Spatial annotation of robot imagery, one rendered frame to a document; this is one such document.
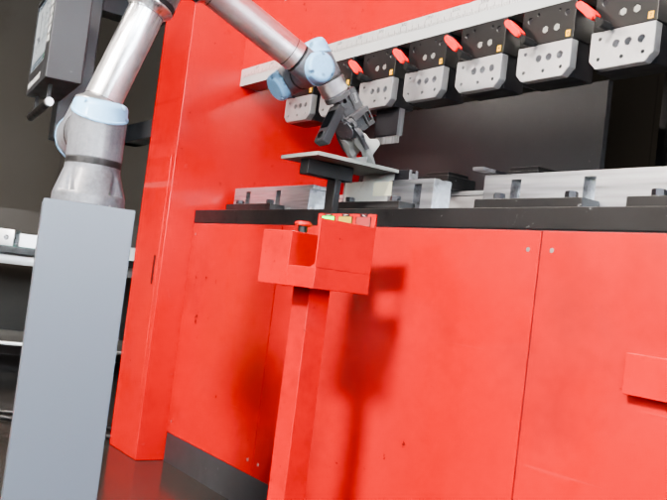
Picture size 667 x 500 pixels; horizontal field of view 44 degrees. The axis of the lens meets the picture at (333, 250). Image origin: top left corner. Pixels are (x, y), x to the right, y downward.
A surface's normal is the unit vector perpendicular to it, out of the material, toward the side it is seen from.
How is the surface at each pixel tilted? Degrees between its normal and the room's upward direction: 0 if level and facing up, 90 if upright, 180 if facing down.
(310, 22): 90
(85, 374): 90
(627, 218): 90
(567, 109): 90
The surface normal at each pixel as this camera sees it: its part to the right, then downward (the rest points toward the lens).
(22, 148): 0.35, 0.00
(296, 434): 0.65, 0.05
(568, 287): -0.81, -0.12
